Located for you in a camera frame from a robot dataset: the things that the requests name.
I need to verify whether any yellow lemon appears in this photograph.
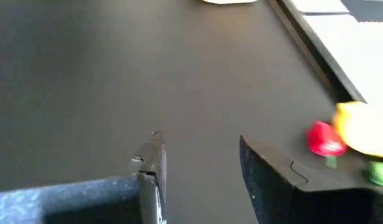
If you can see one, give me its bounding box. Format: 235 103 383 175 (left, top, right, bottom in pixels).
331 101 383 159

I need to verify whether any black table mat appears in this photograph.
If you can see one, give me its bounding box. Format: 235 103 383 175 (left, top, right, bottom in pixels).
0 0 366 224

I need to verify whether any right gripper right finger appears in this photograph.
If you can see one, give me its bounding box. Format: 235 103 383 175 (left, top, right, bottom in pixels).
239 133 383 224

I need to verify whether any small green pepper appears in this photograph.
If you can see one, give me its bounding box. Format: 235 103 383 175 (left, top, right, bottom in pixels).
367 160 383 187

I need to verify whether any small red pepper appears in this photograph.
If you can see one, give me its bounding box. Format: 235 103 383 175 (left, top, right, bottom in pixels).
305 120 348 157

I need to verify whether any black aluminium table frame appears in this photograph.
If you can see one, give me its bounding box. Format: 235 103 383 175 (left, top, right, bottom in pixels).
265 0 368 105

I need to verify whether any yellow plastic basket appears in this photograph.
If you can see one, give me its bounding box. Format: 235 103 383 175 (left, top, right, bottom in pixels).
202 0 259 5

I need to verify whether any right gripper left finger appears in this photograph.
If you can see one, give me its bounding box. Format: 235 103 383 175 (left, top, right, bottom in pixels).
0 130 167 224

